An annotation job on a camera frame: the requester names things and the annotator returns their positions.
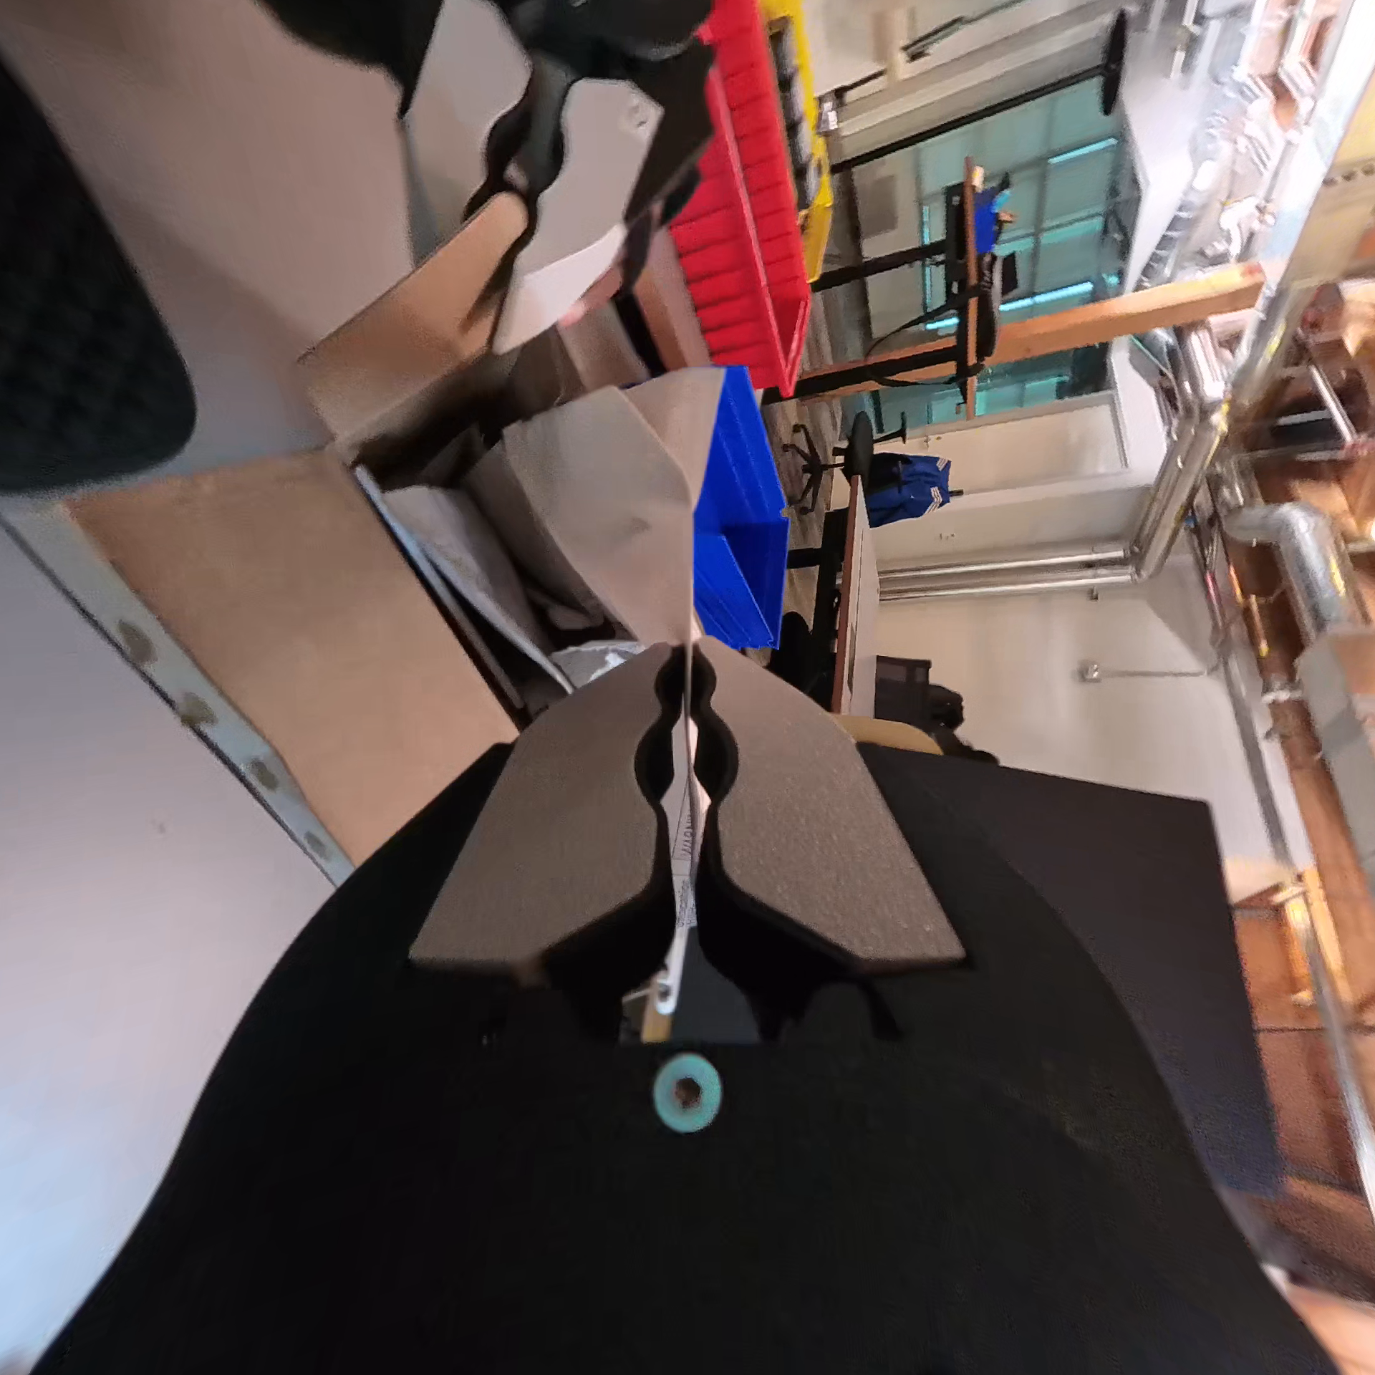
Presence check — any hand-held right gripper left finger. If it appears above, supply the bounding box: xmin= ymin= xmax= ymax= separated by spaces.
xmin=408 ymin=646 xmax=690 ymax=1038

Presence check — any black toy car box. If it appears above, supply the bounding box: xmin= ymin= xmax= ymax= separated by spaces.
xmin=23 ymin=190 xmax=732 ymax=889

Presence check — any background office desk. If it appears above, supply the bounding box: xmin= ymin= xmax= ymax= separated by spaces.
xmin=800 ymin=156 xmax=1017 ymax=421
xmin=618 ymin=232 xmax=752 ymax=379

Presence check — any yellow plastic storage bin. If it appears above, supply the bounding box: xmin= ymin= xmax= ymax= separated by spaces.
xmin=764 ymin=0 xmax=838 ymax=253

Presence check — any silver ceiling duct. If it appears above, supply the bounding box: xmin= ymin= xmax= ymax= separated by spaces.
xmin=877 ymin=322 xmax=1375 ymax=646

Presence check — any grey desk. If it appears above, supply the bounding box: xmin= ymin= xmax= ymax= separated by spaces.
xmin=0 ymin=0 xmax=538 ymax=1369

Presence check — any black mesh armrest pad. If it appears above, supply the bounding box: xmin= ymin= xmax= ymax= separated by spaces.
xmin=0 ymin=66 xmax=201 ymax=494

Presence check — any black pole stand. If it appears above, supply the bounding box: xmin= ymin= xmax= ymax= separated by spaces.
xmin=829 ymin=12 xmax=1129 ymax=178

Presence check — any black stool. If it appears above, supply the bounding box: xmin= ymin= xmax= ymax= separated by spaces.
xmin=783 ymin=414 xmax=911 ymax=508

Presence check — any blue cloth bag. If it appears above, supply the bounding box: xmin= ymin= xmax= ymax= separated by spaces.
xmin=864 ymin=452 xmax=952 ymax=526

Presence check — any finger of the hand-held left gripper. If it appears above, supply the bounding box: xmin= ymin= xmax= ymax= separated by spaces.
xmin=488 ymin=80 xmax=669 ymax=359
xmin=404 ymin=0 xmax=538 ymax=283

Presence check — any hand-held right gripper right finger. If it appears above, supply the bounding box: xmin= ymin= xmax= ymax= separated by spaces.
xmin=688 ymin=641 xmax=966 ymax=1027

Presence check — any red plastic storage bin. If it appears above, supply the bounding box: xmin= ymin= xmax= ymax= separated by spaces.
xmin=666 ymin=0 xmax=812 ymax=395

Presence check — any blue plastic storage bin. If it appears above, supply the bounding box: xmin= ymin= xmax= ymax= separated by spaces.
xmin=693 ymin=367 xmax=791 ymax=652

